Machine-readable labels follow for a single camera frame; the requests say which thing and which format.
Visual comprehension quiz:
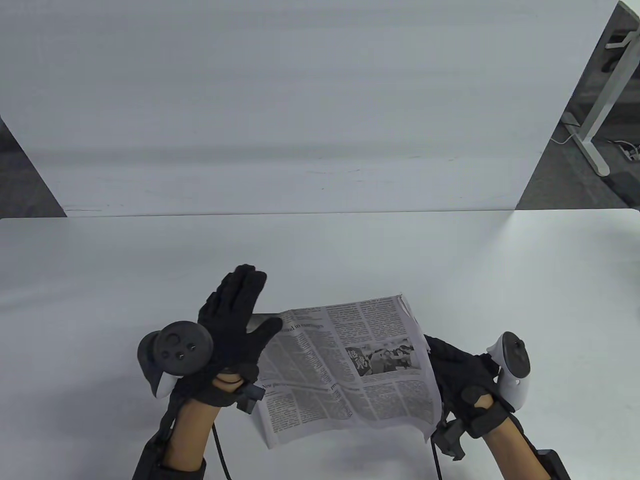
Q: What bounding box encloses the person's right hand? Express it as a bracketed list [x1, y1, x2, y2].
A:
[424, 335, 516, 441]

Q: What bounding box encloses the person's left hand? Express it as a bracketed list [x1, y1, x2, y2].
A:
[171, 264, 284, 408]

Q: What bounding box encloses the printed newspaper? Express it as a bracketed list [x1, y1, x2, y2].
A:
[247, 294, 444, 451]

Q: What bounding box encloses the person's left forearm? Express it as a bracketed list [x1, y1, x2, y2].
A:
[164, 399, 222, 472]

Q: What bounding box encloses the black white right hand controller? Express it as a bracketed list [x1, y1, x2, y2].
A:
[487, 331, 532, 412]

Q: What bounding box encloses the black white hand controller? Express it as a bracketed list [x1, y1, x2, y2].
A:
[137, 321, 215, 399]
[487, 331, 532, 412]

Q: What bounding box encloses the black white left hand controller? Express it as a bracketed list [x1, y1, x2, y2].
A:
[137, 321, 215, 399]

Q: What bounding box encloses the white partition board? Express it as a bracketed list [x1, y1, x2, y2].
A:
[0, 0, 621, 217]

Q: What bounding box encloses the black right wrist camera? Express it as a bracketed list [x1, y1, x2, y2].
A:
[432, 419, 469, 462]

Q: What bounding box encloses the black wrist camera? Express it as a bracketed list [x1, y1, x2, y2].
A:
[432, 419, 469, 462]
[235, 382, 266, 414]

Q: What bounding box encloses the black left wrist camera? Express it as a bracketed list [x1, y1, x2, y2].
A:
[235, 382, 266, 414]

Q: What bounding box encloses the black right forearm sensor strap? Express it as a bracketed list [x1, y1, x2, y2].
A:
[520, 420, 571, 480]

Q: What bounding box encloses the black forearm sensor strap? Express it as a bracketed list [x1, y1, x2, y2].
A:
[131, 397, 207, 480]
[520, 420, 571, 480]

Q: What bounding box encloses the black left forearm sensor strap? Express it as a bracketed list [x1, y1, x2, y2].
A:
[131, 397, 207, 480]

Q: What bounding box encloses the white table leg frame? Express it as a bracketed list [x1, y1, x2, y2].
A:
[561, 0, 640, 177]

